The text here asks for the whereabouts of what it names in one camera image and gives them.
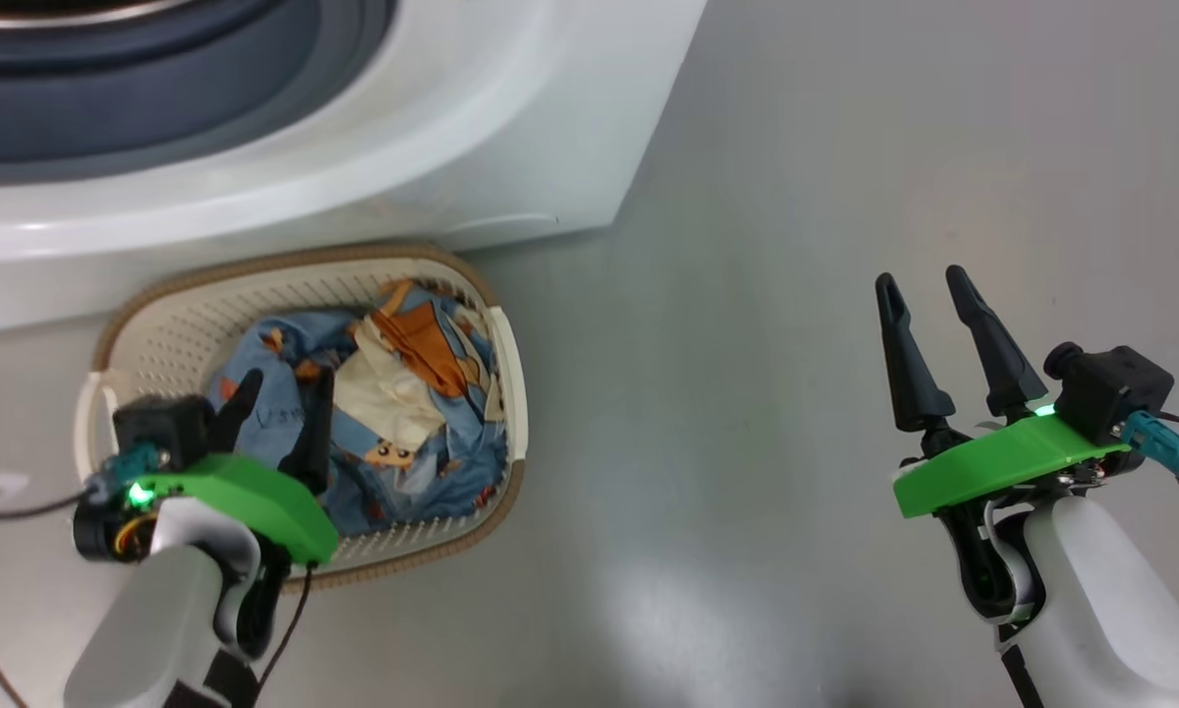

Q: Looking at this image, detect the camera cable teal plug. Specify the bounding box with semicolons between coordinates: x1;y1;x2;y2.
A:
0;442;162;520
1120;411;1179;495

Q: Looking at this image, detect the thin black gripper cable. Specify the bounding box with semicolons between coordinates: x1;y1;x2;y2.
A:
255;560;315;694

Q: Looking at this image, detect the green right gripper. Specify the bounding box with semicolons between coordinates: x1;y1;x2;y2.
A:
874;265;1141;519

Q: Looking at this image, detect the grey rubber door gasket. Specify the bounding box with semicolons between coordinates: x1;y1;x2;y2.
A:
0;0;398;188

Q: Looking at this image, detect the blue cartoon print garment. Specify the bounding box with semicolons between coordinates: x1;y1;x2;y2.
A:
206;280;509;537

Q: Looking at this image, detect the left camera cable teal plug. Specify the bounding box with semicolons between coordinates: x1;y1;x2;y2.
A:
0;442;162;520

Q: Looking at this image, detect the right camera cable teal plug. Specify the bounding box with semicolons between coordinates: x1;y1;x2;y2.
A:
1120;411;1179;495

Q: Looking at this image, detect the white front-load washing machine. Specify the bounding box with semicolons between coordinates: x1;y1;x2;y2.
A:
0;0;708;335

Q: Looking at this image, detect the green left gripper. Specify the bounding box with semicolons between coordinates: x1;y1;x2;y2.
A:
73;366;339;566

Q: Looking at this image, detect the cream perforated laundry basket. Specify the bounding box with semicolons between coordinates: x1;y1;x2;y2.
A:
73;243;529;591

